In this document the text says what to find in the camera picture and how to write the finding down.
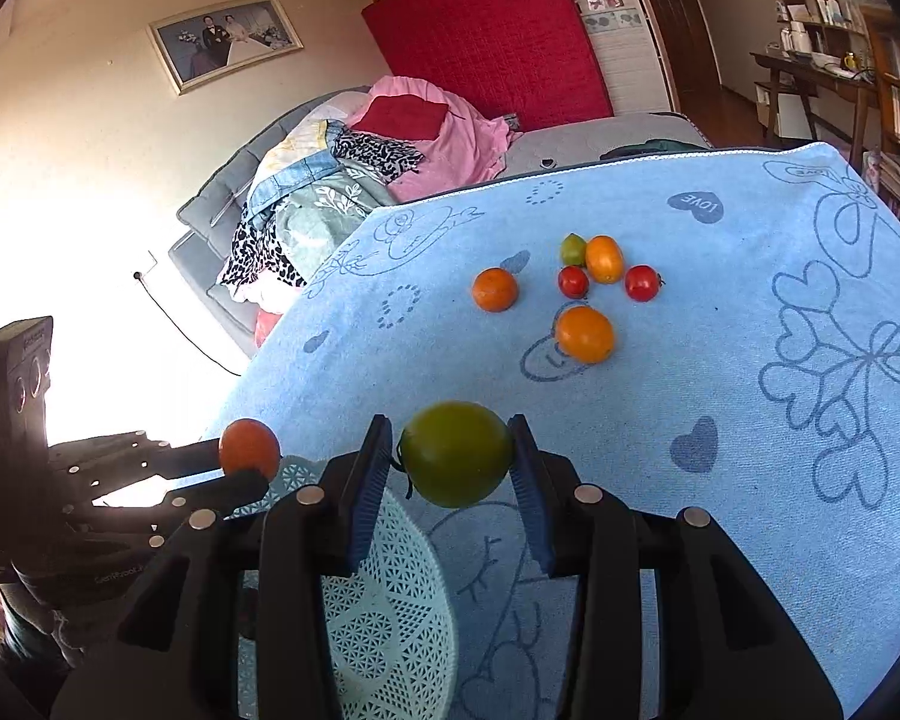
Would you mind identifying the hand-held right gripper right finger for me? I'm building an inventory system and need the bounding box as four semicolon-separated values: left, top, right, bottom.
505;414;845;720

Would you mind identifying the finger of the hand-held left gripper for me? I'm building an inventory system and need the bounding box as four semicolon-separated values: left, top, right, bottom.
67;469;271;550
49;430;226;482

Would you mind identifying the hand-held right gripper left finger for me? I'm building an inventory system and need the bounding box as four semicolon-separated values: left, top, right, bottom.
49;414;395;720

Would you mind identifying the orange-red tomato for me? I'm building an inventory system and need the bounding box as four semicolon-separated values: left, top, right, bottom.
218;418;281;482

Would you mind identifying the large green tomato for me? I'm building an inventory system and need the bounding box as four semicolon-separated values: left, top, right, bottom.
397;401;515;509

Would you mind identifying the mint plastic lattice basket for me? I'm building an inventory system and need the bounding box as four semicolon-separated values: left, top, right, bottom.
236;454;460;720

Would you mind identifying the large orange tomato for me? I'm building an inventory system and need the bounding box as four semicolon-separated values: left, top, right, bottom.
556;305;616;365

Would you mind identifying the round orange tomato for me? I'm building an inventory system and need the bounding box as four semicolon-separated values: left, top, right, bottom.
472;267;520;314

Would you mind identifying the oval orange tomato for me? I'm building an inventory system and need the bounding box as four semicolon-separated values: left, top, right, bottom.
586;235;626;285

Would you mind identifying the pile of clothes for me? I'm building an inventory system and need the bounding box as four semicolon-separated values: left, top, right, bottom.
216;129;427;293

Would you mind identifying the blue printed towel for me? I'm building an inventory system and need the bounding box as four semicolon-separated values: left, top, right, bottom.
202;141;900;720

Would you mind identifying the green floral quilt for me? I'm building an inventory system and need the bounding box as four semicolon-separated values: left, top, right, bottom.
270;157;398;278

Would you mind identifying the denim garment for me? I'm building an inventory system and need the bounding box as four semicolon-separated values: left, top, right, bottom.
246;124;368;230

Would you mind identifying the pink blanket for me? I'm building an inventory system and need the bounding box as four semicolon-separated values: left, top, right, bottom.
347;76;512;205

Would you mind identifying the red pillow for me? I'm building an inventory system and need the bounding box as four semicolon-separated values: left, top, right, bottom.
355;97;449;141

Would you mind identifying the framed wedding photo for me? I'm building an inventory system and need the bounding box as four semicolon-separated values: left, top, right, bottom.
147;0;305;97

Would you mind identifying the red upright mattress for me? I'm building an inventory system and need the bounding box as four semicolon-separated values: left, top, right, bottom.
361;0;615;134

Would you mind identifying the wooden and white wardrobe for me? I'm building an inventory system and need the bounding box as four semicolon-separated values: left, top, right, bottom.
349;0;681;119

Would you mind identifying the dark wooden desk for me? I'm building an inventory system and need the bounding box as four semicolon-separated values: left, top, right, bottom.
748;51;880;162

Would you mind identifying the dark wooden door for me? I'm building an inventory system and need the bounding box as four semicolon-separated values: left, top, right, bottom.
628;0;722;104

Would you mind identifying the wooden desk shelf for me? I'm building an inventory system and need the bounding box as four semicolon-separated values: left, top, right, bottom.
763;0;875;65

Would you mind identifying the black power cable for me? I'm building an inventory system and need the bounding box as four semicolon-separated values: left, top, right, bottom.
136;276;245;378

